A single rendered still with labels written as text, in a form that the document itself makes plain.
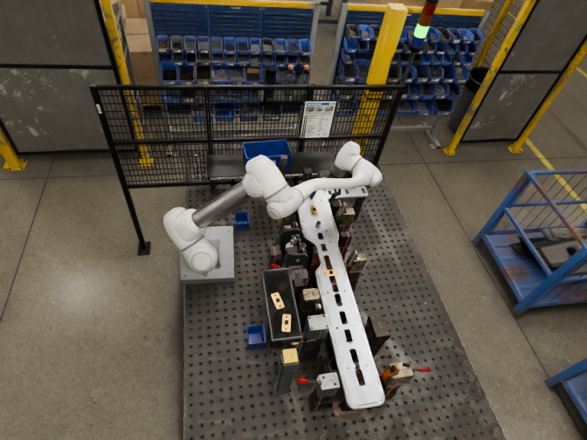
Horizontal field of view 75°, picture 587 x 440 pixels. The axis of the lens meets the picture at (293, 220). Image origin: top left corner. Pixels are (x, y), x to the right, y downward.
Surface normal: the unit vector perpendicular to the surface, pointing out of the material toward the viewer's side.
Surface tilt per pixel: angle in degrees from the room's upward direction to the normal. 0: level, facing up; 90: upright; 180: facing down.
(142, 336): 0
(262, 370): 0
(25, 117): 90
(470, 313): 0
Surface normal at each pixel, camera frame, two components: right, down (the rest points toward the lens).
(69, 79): 0.17, 0.75
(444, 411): 0.11, -0.65
